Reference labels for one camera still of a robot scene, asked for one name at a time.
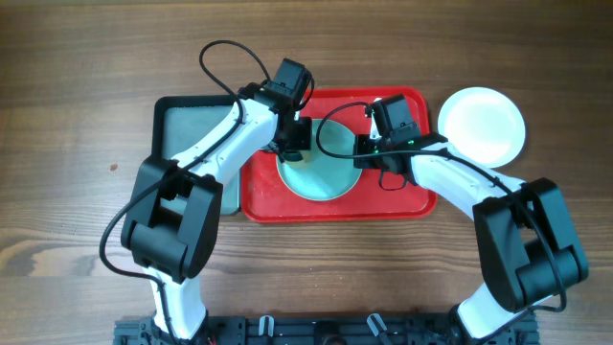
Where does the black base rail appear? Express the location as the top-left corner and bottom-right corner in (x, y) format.
(112, 311), (541, 345)

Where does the red plastic tray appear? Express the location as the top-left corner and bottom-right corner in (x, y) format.
(240, 86), (438, 223)

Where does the white plate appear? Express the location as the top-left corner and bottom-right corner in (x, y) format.
(437, 87), (526, 168)

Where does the green yellow sponge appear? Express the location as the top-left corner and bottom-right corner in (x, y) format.
(283, 151), (304, 162)

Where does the left black cable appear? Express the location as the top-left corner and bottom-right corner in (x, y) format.
(98, 39), (317, 344)

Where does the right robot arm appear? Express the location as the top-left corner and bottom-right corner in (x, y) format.
(353, 95), (589, 344)

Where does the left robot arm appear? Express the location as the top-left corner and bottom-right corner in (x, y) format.
(114, 58), (314, 344)

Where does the light blue plate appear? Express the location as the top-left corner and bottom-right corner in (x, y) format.
(277, 120), (362, 201)

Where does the black water tray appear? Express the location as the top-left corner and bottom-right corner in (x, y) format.
(151, 95), (240, 216)

